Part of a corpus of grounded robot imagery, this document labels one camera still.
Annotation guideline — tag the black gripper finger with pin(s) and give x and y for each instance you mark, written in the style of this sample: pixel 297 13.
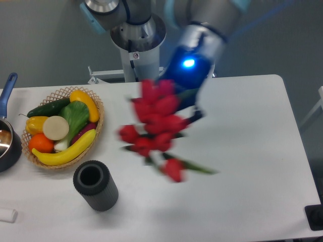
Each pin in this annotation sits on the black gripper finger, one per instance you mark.
pixel 196 115

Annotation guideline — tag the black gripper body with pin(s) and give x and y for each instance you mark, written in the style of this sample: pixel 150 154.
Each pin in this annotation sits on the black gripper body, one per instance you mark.
pixel 200 35

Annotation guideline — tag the red tulip bouquet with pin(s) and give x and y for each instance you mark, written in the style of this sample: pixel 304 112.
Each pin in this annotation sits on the red tulip bouquet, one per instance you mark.
pixel 157 128

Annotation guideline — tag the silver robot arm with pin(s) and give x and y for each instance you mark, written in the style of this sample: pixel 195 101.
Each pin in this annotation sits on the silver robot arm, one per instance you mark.
pixel 138 32

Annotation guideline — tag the dark grey ribbed vase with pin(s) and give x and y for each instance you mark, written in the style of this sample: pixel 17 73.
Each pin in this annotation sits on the dark grey ribbed vase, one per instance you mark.
pixel 94 182

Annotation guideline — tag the purple eggplant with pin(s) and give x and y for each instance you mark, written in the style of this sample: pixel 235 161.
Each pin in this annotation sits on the purple eggplant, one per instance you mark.
pixel 88 127

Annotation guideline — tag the green leafy bok choy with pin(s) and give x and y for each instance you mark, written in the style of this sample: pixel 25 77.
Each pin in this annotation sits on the green leafy bok choy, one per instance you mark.
pixel 76 114

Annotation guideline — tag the yellow banana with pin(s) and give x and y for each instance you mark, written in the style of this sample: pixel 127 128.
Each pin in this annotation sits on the yellow banana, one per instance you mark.
pixel 71 153

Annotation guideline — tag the beige round disc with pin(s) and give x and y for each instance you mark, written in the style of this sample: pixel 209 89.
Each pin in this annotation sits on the beige round disc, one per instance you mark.
pixel 55 128

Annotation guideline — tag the green cucumber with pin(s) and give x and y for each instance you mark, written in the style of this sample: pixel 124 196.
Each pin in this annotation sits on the green cucumber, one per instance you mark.
pixel 49 109

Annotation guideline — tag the black device at table edge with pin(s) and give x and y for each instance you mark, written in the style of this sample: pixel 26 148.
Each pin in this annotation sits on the black device at table edge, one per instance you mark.
pixel 314 216

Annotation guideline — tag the orange fruit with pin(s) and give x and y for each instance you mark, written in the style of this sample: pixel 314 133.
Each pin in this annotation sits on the orange fruit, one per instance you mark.
pixel 41 143

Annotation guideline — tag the yellow bell pepper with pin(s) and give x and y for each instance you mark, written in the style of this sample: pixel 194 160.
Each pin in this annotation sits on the yellow bell pepper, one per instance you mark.
pixel 34 125

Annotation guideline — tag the white cylinder object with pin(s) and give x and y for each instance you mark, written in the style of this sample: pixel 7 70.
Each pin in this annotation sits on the white cylinder object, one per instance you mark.
pixel 8 215

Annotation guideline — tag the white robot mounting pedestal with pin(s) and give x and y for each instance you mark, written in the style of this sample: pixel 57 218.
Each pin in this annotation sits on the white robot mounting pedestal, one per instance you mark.
pixel 188 67

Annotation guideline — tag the white frame at right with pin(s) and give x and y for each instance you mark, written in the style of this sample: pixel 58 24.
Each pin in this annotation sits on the white frame at right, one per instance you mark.
pixel 312 115

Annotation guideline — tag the blue handled saucepan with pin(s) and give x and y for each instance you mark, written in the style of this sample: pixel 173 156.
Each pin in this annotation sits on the blue handled saucepan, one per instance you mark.
pixel 11 146

